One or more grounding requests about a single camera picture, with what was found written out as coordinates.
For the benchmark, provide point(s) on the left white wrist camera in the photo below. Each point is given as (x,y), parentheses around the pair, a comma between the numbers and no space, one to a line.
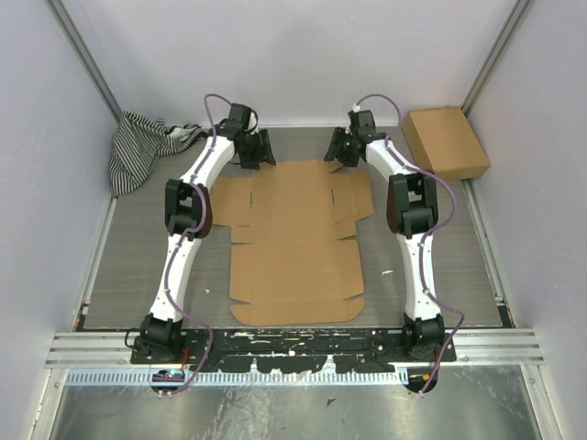
(253,122)

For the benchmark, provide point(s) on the folded brown cardboard box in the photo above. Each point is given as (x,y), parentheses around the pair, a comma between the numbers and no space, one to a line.
(442,140)

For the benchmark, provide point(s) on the aluminium frame rail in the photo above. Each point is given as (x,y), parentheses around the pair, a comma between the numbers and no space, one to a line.
(473,346)

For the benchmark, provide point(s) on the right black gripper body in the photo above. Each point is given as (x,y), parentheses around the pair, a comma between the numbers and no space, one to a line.
(350,159)

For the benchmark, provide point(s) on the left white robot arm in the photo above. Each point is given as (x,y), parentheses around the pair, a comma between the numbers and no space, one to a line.
(188,217)

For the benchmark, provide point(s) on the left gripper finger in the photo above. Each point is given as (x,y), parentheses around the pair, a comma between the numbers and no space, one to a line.
(266,154)
(248,162)

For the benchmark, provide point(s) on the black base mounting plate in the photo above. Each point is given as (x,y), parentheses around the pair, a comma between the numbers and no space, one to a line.
(361,350)

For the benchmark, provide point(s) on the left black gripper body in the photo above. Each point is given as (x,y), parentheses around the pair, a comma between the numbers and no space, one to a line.
(252,146)

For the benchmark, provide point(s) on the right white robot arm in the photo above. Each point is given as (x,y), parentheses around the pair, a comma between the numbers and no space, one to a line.
(411,214)

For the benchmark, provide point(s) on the slotted grey cable duct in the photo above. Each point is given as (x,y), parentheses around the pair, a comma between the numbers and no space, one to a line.
(172,377)

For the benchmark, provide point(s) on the brown cardboard box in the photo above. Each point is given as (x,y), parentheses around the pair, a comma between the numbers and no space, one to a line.
(442,140)
(294,258)

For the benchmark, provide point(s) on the striped black white cloth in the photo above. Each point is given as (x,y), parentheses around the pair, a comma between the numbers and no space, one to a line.
(137,145)

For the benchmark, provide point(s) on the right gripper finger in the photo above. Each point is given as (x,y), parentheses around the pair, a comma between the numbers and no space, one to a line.
(334,145)
(335,165)

